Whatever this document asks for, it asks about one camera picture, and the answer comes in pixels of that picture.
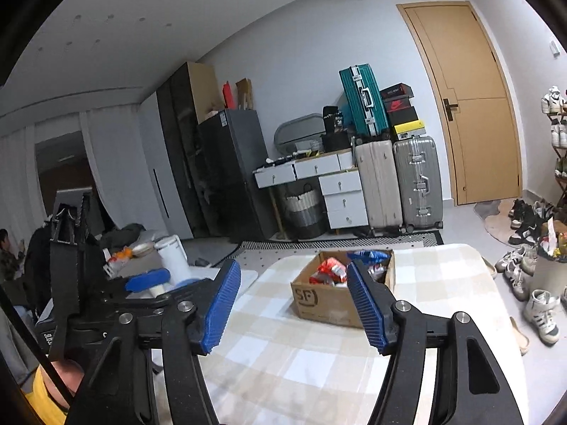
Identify metal shoe rack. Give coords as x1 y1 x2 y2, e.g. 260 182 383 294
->
540 86 567 209

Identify white kettle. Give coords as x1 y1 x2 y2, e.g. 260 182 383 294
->
154 236 191 282

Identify pile of dark shoes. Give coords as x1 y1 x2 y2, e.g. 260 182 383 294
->
494 198 559 302

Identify dark cloth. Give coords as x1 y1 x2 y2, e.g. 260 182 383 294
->
100 223 147 249

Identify rows of shoes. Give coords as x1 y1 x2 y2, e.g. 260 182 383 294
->
540 86 567 178

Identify woven laundry basket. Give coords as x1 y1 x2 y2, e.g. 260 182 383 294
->
279 183 329 240

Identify person's left forearm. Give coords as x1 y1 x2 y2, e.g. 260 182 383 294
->
22 358 86 425

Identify white high-top sneaker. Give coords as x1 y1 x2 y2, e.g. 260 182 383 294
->
525 290 561 346

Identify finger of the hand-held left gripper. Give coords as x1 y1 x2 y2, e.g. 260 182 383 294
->
125 268 173 294
152 277 219 307

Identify blue snack packet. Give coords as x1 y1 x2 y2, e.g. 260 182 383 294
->
348 250 391 264

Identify yellow black shoe box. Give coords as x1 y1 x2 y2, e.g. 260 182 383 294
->
392 121 423 140

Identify black wardrobe cabinet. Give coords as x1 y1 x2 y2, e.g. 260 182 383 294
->
156 62 222 240

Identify grey door mat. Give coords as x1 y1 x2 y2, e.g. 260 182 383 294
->
473 199 515 221

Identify beige slipper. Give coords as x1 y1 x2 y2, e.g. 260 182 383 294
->
509 316 530 356

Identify brown cardboard box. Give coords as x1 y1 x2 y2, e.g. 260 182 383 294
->
290 249 396 329

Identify white curtain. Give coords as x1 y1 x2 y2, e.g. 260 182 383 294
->
80 106 149 231

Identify teal suitcase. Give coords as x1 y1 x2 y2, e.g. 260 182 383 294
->
339 66 388 138

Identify beige suitcase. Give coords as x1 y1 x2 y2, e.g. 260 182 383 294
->
354 139 404 235

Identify grey fridge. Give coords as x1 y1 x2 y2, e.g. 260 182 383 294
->
197 108 277 242

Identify black bag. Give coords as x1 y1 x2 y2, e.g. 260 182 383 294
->
322 106 350 134

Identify white bin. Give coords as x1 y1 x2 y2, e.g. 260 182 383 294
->
532 219 567 297

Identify grey oval mirror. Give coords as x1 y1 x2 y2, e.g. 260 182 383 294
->
274 114 326 155

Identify brown paper bag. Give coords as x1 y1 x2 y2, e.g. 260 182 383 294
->
236 78 254 111

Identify silver suitcase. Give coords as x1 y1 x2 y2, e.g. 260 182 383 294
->
393 136 444 233

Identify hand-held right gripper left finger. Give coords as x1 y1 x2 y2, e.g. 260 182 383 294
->
66 258 242 425

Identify red snack packet white label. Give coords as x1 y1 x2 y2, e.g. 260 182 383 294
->
310 257 350 286

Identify red black shoe box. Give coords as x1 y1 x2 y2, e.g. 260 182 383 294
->
384 97 417 113

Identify wooden door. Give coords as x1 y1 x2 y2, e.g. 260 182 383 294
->
396 1 523 206

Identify white side table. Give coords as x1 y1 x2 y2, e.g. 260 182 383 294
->
106 248 260 302

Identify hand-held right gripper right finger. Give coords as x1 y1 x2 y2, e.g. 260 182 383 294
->
346 259 520 425

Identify white drawer dresser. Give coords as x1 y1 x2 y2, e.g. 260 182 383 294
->
253 151 370 231

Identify black storage box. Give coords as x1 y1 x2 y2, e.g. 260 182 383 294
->
321 133 355 152

